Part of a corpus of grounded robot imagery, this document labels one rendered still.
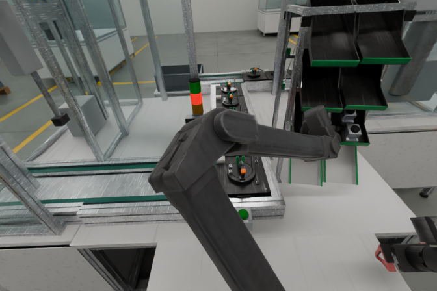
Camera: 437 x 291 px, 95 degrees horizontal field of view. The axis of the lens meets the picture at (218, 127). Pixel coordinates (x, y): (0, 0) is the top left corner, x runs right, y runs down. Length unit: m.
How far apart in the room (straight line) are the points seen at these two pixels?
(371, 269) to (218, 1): 10.88
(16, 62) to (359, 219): 1.68
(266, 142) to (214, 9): 10.90
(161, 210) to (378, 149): 1.64
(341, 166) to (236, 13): 10.55
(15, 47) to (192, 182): 1.18
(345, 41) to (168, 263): 1.02
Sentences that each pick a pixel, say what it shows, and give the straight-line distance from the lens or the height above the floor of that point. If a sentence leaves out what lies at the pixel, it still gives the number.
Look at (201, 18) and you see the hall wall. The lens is 11.24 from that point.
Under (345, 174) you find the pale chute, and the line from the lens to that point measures 1.07.
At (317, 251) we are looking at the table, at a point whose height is 0.86.
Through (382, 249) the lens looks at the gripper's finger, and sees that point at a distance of 0.84.
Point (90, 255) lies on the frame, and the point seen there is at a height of 0.73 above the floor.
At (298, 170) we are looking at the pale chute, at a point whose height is 1.03.
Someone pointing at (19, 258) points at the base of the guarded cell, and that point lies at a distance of 1.47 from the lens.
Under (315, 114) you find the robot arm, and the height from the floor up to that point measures 1.42.
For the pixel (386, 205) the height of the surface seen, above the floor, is 0.86.
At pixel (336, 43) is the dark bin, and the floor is 1.55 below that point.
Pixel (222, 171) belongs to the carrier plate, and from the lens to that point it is 1.03.
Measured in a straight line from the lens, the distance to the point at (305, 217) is 1.06.
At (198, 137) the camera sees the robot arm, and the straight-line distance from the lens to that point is 0.24.
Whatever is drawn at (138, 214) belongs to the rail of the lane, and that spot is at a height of 0.94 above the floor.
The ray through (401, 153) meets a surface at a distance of 2.14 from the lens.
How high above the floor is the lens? 1.72
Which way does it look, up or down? 34 degrees down
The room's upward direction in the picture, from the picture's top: 3 degrees counter-clockwise
